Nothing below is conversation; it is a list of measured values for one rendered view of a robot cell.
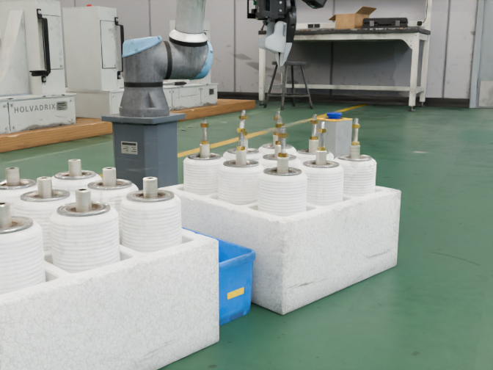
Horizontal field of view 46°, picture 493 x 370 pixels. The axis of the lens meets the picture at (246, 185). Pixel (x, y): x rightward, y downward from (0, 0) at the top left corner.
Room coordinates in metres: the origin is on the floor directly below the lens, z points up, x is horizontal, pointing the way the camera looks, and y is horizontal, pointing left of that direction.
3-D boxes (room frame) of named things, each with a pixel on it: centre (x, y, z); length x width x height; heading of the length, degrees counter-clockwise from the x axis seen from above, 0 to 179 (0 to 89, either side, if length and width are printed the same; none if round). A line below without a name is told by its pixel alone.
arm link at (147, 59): (1.77, 0.31, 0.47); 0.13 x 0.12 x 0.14; 114
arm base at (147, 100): (1.76, 0.31, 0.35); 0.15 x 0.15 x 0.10
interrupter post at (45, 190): (0.89, 0.32, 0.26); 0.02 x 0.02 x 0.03
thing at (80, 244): (0.81, 0.24, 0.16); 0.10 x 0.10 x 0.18
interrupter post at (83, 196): (0.81, 0.24, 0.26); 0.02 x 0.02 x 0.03
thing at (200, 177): (1.27, 0.09, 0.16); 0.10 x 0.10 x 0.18
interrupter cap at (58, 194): (0.89, 0.32, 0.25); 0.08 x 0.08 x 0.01
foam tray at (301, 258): (1.27, -0.07, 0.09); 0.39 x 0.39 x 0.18; 44
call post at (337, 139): (1.52, -0.23, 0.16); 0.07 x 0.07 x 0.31; 44
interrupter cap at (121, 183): (0.97, 0.24, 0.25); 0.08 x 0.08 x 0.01
